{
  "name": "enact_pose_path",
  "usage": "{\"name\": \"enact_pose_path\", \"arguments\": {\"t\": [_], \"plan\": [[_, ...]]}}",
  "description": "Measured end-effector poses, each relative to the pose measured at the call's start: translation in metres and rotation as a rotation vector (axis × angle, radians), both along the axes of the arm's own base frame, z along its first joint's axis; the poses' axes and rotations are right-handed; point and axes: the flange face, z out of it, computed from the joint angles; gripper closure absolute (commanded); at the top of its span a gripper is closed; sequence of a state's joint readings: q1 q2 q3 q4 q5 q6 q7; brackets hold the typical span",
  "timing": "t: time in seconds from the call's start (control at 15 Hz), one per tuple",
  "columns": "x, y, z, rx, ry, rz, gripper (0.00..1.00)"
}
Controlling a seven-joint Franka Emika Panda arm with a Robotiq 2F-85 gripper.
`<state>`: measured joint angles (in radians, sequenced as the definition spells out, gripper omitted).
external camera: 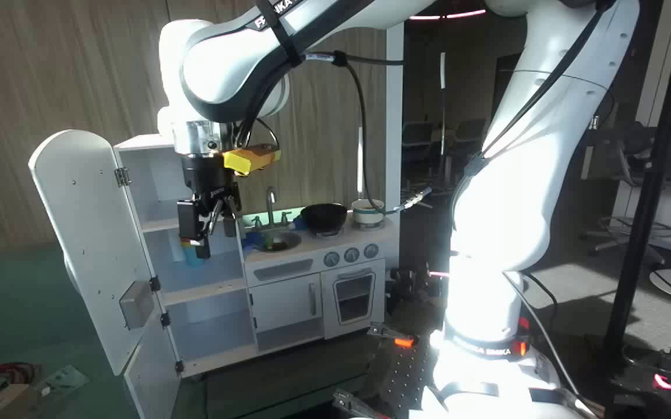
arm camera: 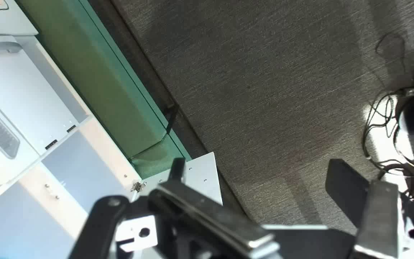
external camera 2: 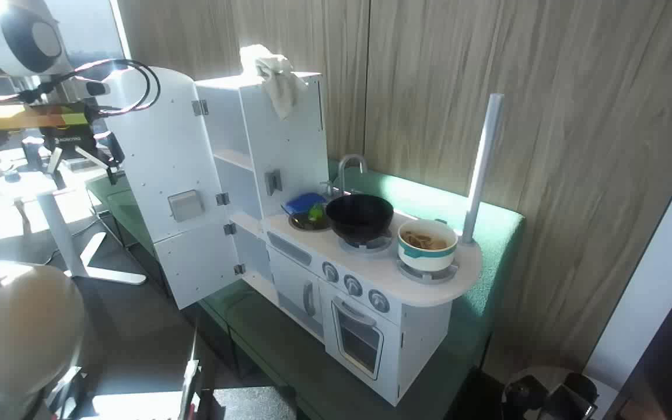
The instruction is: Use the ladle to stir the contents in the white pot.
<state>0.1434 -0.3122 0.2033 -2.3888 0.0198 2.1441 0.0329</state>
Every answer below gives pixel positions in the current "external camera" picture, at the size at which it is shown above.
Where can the white toy kitchen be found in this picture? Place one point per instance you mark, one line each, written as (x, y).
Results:
(289, 303)

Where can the blue plastic toy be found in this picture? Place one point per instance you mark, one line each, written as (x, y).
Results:
(253, 241)

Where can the cardboard box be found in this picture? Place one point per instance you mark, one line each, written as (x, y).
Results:
(1, 401)

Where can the white toy oven door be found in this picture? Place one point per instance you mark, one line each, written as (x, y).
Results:
(355, 299)

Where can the white pot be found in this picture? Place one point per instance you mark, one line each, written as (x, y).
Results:
(369, 216)

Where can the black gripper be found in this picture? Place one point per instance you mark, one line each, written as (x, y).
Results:
(211, 177)

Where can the black office chair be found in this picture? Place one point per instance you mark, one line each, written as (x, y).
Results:
(647, 167)

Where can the small white fridge door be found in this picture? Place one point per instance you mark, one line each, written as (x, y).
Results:
(153, 381)

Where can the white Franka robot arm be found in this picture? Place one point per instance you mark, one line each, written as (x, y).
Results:
(506, 194)

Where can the white toy cabinet door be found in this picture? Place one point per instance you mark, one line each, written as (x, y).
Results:
(286, 303)

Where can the stack of coloured cups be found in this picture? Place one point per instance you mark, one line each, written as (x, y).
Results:
(189, 261)

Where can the silver toy faucet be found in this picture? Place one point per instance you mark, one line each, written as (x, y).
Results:
(270, 209)

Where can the grey outlet plate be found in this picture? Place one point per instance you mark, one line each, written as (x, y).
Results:
(61, 381)

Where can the round grey stove knob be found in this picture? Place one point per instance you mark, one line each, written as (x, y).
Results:
(369, 251)
(350, 255)
(332, 260)

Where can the black tripod pole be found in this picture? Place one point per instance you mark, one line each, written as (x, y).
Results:
(654, 177)

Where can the black toy pot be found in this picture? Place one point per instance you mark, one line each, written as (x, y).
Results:
(324, 218)

